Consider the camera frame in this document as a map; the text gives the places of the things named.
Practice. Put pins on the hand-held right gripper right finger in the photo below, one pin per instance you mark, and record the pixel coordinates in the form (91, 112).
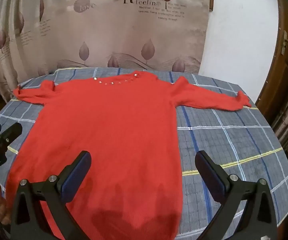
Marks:
(210, 177)

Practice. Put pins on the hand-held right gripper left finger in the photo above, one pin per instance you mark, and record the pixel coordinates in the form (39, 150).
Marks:
(76, 177)

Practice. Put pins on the red knit sweater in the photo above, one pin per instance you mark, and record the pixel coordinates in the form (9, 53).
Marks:
(109, 130)

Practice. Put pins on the grey plaid bed sheet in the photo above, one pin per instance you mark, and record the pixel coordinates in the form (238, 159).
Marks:
(233, 142)

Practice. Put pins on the brown wooden door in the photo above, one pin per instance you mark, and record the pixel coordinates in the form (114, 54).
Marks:
(283, 62)

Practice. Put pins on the beige leaf print curtain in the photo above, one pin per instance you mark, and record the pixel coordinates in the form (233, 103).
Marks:
(109, 30)

